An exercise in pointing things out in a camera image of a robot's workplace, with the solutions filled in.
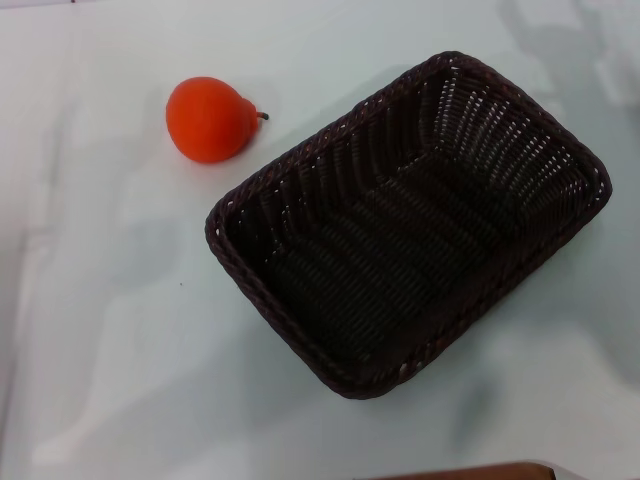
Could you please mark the brown wooden board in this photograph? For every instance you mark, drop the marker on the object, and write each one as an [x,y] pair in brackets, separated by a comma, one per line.
[475,472]

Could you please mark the dark brown woven basket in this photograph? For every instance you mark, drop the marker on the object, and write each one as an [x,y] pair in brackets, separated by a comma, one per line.
[400,250]

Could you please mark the orange toy pear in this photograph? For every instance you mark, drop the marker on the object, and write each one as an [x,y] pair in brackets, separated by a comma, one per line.
[205,120]

